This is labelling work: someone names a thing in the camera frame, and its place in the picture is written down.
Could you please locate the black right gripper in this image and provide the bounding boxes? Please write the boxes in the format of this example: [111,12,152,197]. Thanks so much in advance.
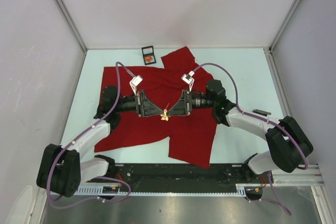
[167,89,215,116]

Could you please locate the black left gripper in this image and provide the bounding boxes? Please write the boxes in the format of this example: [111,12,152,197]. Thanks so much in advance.
[114,90,163,117]

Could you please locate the red t-shirt garment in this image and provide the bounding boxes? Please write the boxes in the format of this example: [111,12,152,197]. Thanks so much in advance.
[94,47,217,168]

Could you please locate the gold maple leaf brooch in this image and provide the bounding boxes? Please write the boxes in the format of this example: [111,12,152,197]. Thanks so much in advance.
[145,56,153,62]

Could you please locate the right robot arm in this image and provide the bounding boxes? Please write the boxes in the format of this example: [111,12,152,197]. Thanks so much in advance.
[165,80,313,183]

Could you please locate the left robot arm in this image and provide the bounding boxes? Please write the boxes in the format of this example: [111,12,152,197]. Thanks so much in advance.
[36,86,166,197]

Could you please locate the small black open box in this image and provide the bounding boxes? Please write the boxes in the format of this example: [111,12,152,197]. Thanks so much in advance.
[141,46,156,66]

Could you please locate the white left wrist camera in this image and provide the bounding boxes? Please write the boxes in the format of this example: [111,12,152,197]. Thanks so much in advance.
[129,75,143,95]

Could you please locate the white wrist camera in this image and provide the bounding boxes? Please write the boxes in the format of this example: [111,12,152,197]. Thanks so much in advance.
[181,71,195,92]
[129,75,143,95]

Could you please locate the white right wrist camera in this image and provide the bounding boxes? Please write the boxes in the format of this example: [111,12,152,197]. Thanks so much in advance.
[181,71,195,92]

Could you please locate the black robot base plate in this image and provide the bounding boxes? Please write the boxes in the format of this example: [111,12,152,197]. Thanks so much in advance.
[89,163,272,189]

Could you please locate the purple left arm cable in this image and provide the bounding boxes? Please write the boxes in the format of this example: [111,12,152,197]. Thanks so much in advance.
[46,61,132,209]

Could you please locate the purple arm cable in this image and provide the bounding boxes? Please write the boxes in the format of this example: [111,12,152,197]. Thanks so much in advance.
[193,62,309,216]
[46,61,132,209]

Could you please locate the grey slotted cable duct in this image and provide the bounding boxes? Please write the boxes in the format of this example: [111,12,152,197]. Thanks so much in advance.
[74,184,263,198]

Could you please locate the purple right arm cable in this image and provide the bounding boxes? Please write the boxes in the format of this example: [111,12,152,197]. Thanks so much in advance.
[193,62,309,216]

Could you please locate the aluminium frame rail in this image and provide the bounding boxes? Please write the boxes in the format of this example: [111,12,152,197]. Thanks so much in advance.
[272,165,324,186]

